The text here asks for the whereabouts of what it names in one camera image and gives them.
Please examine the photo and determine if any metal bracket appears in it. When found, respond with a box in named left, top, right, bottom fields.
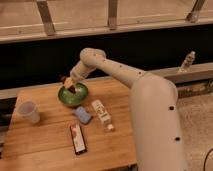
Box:
left=186, top=0, right=205, bottom=23
left=108, top=0, right=118, bottom=30
left=36, top=0, right=56, bottom=36

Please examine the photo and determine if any right metal bracket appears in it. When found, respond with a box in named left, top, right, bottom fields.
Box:
left=186, top=0, right=205, bottom=23

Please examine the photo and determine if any translucent plastic cup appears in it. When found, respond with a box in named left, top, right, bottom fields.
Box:
left=17, top=101, right=40, bottom=124

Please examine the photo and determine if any red black candy bar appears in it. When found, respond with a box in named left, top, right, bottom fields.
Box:
left=70, top=124, right=87, bottom=155

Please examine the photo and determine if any middle metal bracket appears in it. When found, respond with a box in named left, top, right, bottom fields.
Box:
left=108, top=0, right=118, bottom=30

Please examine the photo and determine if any left metal bracket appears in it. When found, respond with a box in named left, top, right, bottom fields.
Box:
left=36, top=0, right=56, bottom=36

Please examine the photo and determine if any red pepper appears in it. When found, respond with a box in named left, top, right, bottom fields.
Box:
left=60, top=76, right=76, bottom=93

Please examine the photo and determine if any white plastic bottle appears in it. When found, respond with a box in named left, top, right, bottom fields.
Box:
left=91, top=100, right=114, bottom=131

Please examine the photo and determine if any wooden table board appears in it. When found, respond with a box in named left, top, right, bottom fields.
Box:
left=0, top=79, right=136, bottom=171

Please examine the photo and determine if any clear bottle on ledge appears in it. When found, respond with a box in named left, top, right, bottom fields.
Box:
left=178, top=51, right=195, bottom=73

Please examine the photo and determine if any green ceramic bowl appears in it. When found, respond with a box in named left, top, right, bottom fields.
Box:
left=58, top=83, right=89, bottom=107

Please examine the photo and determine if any blue sponge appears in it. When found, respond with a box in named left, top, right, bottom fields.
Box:
left=74, top=106, right=92, bottom=124

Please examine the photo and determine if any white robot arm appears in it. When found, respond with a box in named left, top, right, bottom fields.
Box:
left=63, top=48, right=189, bottom=171

